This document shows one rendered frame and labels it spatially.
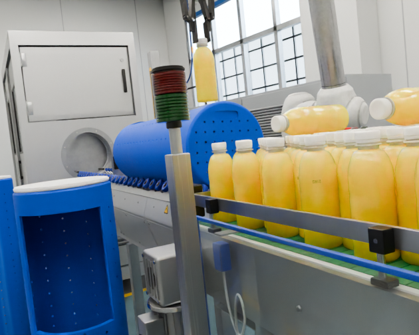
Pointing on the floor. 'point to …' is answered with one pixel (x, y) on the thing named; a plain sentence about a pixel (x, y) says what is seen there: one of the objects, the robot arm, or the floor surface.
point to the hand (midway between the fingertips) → (200, 32)
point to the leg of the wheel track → (136, 282)
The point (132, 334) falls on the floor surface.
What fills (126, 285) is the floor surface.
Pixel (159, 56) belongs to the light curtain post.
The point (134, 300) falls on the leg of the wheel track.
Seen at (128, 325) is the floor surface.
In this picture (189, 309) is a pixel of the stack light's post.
